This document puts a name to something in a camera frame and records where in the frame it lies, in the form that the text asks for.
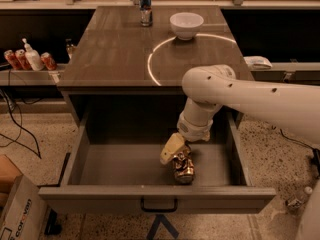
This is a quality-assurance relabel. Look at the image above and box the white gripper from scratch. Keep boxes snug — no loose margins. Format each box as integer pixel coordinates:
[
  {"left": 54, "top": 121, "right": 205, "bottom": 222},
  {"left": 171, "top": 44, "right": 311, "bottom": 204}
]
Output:
[{"left": 160, "top": 113, "right": 213, "bottom": 165}]

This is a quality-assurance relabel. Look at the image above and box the low grey side shelf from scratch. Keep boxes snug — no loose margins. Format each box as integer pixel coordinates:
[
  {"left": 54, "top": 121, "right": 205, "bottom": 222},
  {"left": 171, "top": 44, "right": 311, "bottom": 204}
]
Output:
[{"left": 0, "top": 64, "right": 66, "bottom": 86}]

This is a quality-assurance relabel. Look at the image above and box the grey wooden cabinet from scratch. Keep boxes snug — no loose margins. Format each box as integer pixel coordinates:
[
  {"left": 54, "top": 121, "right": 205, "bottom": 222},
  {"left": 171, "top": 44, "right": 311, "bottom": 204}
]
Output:
[{"left": 58, "top": 5, "right": 253, "bottom": 122}]

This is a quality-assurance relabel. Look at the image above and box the cardboard box with lettering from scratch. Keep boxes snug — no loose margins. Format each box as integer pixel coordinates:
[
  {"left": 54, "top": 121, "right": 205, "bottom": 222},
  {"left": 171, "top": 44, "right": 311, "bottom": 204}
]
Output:
[{"left": 0, "top": 155, "right": 47, "bottom": 240}]

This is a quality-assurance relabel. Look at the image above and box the open grey top drawer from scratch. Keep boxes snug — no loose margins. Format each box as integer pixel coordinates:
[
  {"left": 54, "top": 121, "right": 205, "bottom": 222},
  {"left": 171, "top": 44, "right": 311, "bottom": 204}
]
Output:
[{"left": 38, "top": 95, "right": 277, "bottom": 215}]

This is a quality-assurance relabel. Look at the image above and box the red soda can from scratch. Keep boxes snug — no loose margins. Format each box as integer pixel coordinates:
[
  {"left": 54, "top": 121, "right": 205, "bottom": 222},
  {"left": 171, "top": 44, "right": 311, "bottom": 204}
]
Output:
[
  {"left": 15, "top": 49, "right": 31, "bottom": 70},
  {"left": 4, "top": 50, "right": 21, "bottom": 70},
  {"left": 41, "top": 52, "right": 57, "bottom": 70}
]

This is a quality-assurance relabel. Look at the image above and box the white pump soap bottle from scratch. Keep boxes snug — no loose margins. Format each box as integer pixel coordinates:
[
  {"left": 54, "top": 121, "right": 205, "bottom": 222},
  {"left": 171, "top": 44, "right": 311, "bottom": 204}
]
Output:
[{"left": 22, "top": 38, "right": 44, "bottom": 71}]

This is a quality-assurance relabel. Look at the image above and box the black floor cable right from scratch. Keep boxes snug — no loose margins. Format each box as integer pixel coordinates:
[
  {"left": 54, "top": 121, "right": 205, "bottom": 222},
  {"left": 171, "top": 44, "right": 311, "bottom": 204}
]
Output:
[{"left": 279, "top": 129, "right": 320, "bottom": 178}]

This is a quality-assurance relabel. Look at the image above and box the small glass bottle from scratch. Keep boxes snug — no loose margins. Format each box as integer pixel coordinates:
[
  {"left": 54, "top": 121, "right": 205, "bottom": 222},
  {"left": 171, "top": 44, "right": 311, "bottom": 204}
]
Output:
[{"left": 66, "top": 39, "right": 75, "bottom": 58}]

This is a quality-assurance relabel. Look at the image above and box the red soda can right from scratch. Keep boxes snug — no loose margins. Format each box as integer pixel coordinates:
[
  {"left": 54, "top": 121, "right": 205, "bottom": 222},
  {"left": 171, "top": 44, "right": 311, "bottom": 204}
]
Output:
[{"left": 41, "top": 52, "right": 57, "bottom": 70}]

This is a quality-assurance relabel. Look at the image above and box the black drawer handle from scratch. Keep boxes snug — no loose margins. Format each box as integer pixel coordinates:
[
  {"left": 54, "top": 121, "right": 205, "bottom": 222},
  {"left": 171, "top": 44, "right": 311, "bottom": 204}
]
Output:
[{"left": 140, "top": 198, "right": 178, "bottom": 213}]

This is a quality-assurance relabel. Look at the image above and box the folded white cloth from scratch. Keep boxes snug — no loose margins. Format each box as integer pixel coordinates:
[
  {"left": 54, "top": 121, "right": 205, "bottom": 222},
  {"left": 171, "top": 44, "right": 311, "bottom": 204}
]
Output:
[{"left": 244, "top": 56, "right": 272, "bottom": 70}]

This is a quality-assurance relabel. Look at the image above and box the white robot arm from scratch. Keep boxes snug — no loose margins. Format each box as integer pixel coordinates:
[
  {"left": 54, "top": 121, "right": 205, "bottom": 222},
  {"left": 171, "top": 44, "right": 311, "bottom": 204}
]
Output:
[{"left": 160, "top": 65, "right": 320, "bottom": 165}]

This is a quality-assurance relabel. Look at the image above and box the red soda can left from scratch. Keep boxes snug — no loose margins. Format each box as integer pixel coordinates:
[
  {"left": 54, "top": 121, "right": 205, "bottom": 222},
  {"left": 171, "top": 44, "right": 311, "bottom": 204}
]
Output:
[{"left": 4, "top": 50, "right": 21, "bottom": 70}]

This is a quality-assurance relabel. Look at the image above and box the black floor cable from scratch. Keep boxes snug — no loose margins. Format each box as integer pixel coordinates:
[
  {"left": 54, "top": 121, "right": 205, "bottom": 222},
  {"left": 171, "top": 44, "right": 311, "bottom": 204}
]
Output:
[
  {"left": 279, "top": 129, "right": 320, "bottom": 178},
  {"left": 0, "top": 89, "right": 42, "bottom": 160}
]

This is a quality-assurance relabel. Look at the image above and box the blue silver energy drink can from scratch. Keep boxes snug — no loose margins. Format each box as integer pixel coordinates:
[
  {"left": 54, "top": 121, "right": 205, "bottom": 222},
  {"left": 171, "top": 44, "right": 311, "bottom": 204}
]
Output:
[{"left": 139, "top": 0, "right": 153, "bottom": 26}]

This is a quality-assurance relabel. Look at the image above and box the white ceramic bowl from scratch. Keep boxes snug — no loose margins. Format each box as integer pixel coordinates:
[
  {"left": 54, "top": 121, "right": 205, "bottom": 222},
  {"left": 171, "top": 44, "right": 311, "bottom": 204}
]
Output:
[{"left": 170, "top": 12, "right": 204, "bottom": 40}]

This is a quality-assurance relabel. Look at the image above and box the red soda can middle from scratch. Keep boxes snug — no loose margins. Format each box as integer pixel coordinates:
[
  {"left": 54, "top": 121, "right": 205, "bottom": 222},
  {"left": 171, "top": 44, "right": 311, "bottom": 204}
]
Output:
[{"left": 15, "top": 49, "right": 31, "bottom": 70}]

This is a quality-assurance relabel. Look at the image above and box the crushed orange soda can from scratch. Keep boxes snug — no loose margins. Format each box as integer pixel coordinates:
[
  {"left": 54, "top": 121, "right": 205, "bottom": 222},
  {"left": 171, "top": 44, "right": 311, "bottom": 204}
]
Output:
[{"left": 172, "top": 146, "right": 194, "bottom": 185}]

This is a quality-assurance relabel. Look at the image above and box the black floor cable left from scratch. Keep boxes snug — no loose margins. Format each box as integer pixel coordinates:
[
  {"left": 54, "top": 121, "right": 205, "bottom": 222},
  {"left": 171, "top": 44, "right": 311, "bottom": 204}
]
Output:
[{"left": 0, "top": 89, "right": 42, "bottom": 160}]

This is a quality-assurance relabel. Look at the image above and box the clear plastic water bottle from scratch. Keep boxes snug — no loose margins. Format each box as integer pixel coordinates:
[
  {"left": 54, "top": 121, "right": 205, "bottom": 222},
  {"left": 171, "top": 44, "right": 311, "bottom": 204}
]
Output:
[{"left": 285, "top": 186, "right": 313, "bottom": 211}]

